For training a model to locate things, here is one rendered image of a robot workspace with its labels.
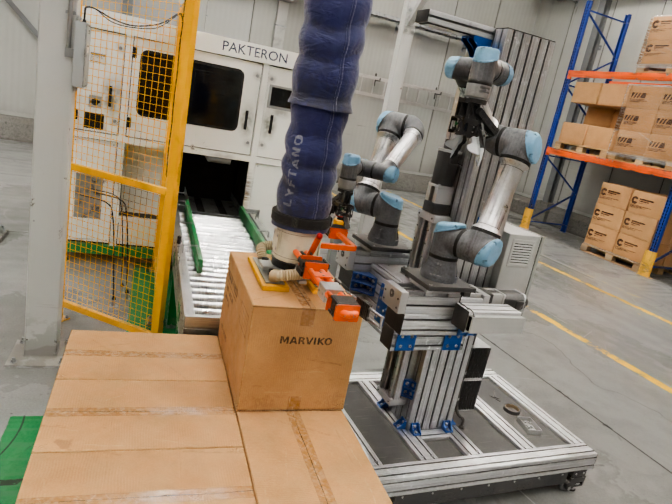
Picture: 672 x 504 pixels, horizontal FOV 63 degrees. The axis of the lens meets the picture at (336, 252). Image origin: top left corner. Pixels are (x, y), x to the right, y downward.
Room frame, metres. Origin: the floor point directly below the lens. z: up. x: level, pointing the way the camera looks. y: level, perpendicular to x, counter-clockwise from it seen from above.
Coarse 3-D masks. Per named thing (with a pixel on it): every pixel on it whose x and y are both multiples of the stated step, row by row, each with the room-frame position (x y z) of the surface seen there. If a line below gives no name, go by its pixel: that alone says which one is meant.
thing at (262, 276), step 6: (252, 258) 2.12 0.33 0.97; (264, 258) 2.06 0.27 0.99; (270, 258) 2.17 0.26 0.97; (252, 264) 2.05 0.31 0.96; (258, 264) 2.05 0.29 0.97; (258, 270) 1.99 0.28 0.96; (264, 270) 1.99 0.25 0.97; (270, 270) 1.93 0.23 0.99; (258, 276) 1.93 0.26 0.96; (264, 276) 1.92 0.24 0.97; (264, 282) 1.87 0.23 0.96; (270, 282) 1.87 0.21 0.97; (276, 282) 1.88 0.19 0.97; (282, 282) 1.89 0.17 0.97; (264, 288) 1.84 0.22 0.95; (270, 288) 1.84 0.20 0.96; (276, 288) 1.85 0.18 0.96; (282, 288) 1.86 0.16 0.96; (288, 288) 1.87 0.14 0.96
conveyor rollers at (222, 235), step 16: (208, 224) 4.14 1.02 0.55; (224, 224) 4.27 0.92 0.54; (240, 224) 4.33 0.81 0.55; (208, 240) 3.71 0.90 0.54; (224, 240) 3.83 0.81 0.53; (240, 240) 3.87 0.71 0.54; (192, 256) 3.32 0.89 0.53; (208, 256) 3.36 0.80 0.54; (224, 256) 3.40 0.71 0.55; (192, 272) 2.98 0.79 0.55; (208, 272) 3.03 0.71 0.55; (224, 272) 3.13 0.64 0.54; (192, 288) 2.73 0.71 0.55; (208, 288) 2.83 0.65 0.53; (224, 288) 2.86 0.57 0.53; (208, 304) 2.58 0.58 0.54
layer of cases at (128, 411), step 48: (96, 336) 2.02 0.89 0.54; (144, 336) 2.10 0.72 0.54; (192, 336) 2.19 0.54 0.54; (96, 384) 1.68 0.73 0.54; (144, 384) 1.74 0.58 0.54; (192, 384) 1.80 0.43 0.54; (48, 432) 1.39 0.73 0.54; (96, 432) 1.43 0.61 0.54; (144, 432) 1.47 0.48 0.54; (192, 432) 1.52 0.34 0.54; (240, 432) 1.58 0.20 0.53; (288, 432) 1.62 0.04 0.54; (336, 432) 1.67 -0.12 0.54; (48, 480) 1.20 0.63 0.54; (96, 480) 1.23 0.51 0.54; (144, 480) 1.27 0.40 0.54; (192, 480) 1.31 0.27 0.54; (240, 480) 1.34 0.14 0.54; (288, 480) 1.38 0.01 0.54; (336, 480) 1.42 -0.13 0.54
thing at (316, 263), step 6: (300, 258) 1.80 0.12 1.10; (306, 258) 1.83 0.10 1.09; (312, 258) 1.84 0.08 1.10; (318, 258) 1.85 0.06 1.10; (300, 264) 1.78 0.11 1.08; (306, 264) 1.76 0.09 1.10; (312, 264) 1.76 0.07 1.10; (318, 264) 1.77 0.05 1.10; (324, 264) 1.78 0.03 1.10; (300, 270) 1.77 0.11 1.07; (306, 270) 1.76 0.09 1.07; (318, 270) 1.77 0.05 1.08; (306, 276) 1.76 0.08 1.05
